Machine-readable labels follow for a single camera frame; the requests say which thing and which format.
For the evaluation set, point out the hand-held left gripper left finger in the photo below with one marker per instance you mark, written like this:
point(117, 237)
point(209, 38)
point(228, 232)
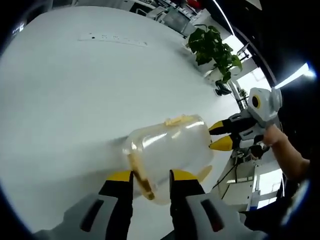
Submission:
point(117, 200)

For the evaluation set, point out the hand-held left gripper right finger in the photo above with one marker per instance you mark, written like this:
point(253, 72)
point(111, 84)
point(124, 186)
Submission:
point(185, 200)

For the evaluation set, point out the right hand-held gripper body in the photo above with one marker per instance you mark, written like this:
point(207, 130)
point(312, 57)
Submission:
point(268, 107)

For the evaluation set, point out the clear box with yellow buckles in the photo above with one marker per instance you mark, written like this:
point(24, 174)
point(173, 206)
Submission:
point(170, 147)

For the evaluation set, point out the person's right hand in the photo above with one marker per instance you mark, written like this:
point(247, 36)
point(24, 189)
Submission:
point(273, 136)

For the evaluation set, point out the small potted plant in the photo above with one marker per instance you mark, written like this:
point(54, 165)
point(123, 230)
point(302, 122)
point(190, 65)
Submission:
point(242, 93)

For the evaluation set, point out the small black device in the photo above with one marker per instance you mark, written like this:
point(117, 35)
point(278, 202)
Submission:
point(222, 88)

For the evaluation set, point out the ceiling light strip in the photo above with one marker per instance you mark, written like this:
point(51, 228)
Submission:
point(297, 73)

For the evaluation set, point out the potted green plant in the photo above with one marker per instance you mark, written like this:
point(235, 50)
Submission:
point(210, 45)

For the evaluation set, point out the person's dark clothing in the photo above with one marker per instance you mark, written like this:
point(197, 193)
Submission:
point(275, 222)

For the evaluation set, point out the long curved ceiling light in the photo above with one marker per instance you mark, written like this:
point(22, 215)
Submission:
point(227, 15)

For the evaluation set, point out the white power strip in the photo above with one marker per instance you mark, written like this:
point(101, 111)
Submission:
point(112, 38)

